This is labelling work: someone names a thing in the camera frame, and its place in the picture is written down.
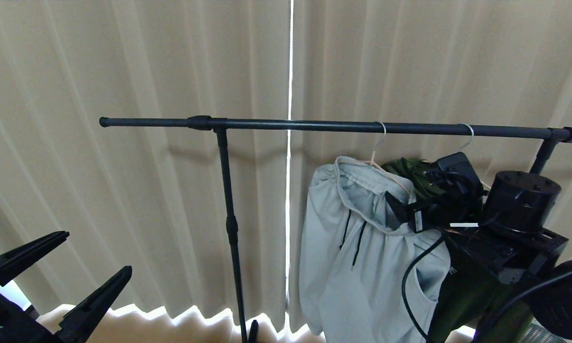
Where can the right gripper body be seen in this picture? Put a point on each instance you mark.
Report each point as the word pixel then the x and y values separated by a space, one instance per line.
pixel 452 212

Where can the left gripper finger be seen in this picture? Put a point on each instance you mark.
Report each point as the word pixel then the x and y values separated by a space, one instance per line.
pixel 100 309
pixel 24 257

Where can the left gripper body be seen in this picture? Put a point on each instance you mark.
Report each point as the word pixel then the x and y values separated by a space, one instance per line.
pixel 5 324

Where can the green printed shirt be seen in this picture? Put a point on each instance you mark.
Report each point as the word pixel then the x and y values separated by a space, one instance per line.
pixel 409 171

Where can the pink clothes hanger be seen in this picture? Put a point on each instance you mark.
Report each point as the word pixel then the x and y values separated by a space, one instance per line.
pixel 469 140
pixel 378 150

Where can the pale grey shorts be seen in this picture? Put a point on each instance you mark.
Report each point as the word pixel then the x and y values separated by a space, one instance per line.
pixel 343 286

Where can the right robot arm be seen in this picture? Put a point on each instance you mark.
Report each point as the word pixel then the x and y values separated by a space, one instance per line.
pixel 519 205

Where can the white laundry basket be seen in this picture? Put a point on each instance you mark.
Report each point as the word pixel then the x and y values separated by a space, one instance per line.
pixel 550 337

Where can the black clothes rack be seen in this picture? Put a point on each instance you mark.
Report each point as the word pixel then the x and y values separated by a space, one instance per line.
pixel 314 126

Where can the beige curtain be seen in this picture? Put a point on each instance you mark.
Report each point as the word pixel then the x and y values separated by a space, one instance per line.
pixel 124 62

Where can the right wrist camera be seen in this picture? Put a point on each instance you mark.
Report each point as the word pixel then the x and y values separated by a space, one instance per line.
pixel 457 166

